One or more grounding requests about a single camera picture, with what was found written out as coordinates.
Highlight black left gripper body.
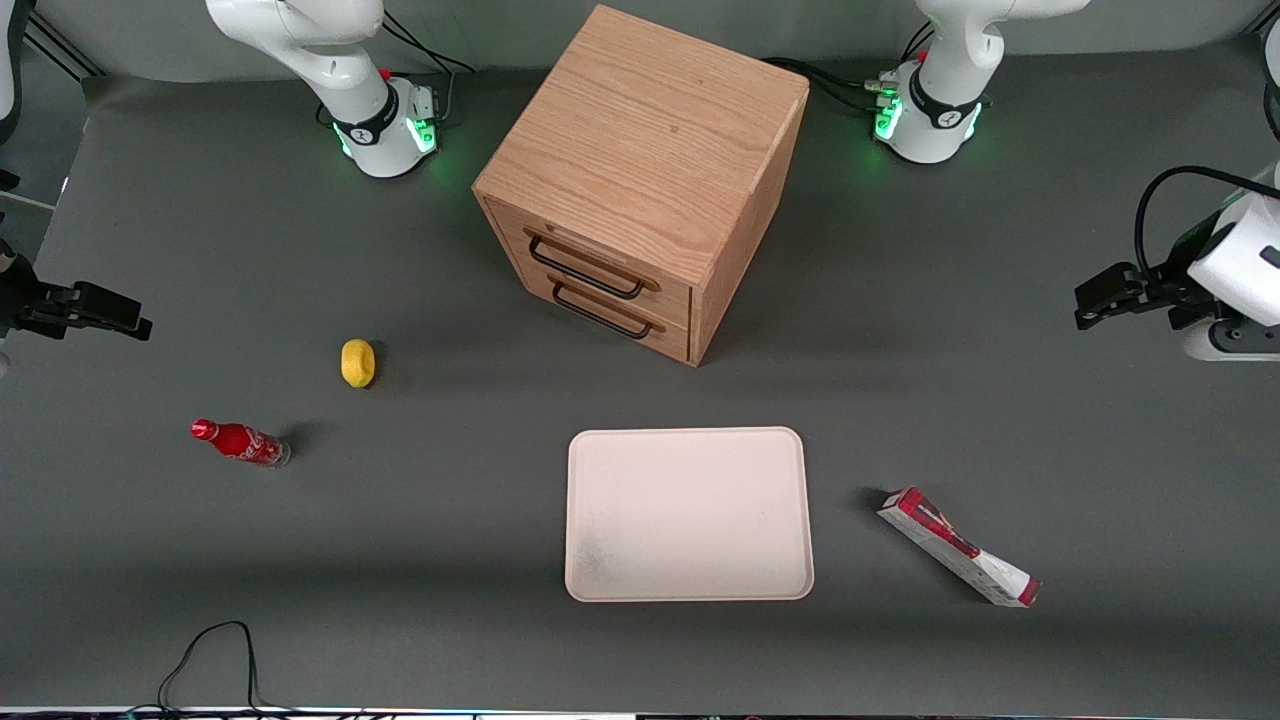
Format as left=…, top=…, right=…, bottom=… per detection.
left=1135, top=205, right=1241, bottom=332

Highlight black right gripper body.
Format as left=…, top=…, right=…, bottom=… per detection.
left=0, top=252, right=79, bottom=341

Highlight red white cookie box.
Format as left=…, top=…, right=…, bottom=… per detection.
left=877, top=486, right=1044, bottom=609

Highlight cream rectangular plastic tray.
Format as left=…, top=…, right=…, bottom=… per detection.
left=564, top=426, right=815, bottom=603

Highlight red cola bottle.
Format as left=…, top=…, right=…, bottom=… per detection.
left=190, top=418, right=292, bottom=469

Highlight yellow lemon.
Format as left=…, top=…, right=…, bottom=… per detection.
left=340, top=338, right=377, bottom=389

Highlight wooden drawer front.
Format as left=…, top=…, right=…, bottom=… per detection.
left=510, top=265, right=693, bottom=364
left=486, top=198, right=695, bottom=323

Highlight oak wooden drawer cabinet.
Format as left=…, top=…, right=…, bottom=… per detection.
left=472, top=4, right=811, bottom=368

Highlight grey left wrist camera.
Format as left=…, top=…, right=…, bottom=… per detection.
left=1184, top=318, right=1280, bottom=363

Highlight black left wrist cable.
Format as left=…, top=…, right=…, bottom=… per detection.
left=1133, top=164, right=1280, bottom=276

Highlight black metal frame bar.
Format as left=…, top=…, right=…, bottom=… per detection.
left=22, top=12, right=107, bottom=83

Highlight thin black looped cable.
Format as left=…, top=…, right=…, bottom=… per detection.
left=128, top=620, right=306, bottom=717

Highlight black left arm base cables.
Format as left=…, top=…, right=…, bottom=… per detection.
left=764, top=20, right=937, bottom=115

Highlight black arm base cables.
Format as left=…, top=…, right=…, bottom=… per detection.
left=764, top=20, right=937, bottom=115
left=380, top=10, right=477, bottom=127

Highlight black right arm base cables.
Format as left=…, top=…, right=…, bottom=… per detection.
left=380, top=10, right=477, bottom=127

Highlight black wire drawer handle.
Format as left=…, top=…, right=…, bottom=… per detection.
left=527, top=234, right=647, bottom=301
left=551, top=282, right=654, bottom=341

